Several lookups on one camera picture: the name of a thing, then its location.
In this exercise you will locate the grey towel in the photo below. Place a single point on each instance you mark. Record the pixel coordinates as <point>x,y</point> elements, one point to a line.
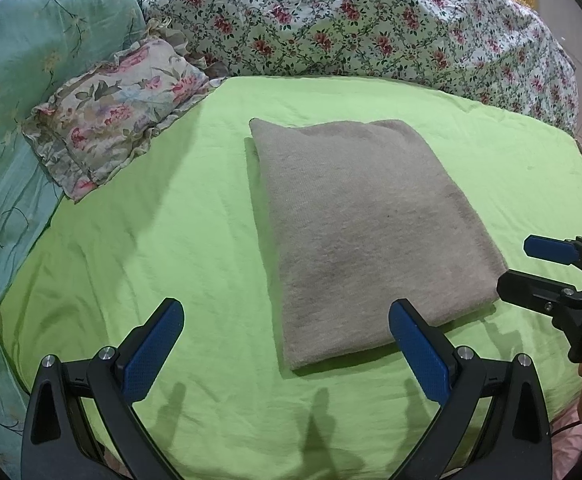
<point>371,235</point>

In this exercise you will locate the ruffled floral pillow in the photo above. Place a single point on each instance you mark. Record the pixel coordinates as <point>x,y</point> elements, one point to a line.
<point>111,110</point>

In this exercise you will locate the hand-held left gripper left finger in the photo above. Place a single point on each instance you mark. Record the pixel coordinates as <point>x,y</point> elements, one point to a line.
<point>151,345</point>

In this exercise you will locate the green bed sheet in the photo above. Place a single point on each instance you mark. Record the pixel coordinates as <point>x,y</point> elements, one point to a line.
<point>196,235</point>

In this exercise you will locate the teal floral blanket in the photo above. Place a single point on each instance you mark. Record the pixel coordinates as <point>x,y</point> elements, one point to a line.
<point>11,85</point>

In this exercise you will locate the floral duvet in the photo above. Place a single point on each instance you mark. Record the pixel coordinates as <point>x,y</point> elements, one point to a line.
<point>371,35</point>

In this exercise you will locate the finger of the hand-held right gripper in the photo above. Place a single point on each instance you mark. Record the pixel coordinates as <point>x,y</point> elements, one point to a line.
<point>526,290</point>
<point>548,249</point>

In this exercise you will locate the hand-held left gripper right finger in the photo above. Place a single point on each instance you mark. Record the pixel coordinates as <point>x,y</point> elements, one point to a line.
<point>421,355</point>

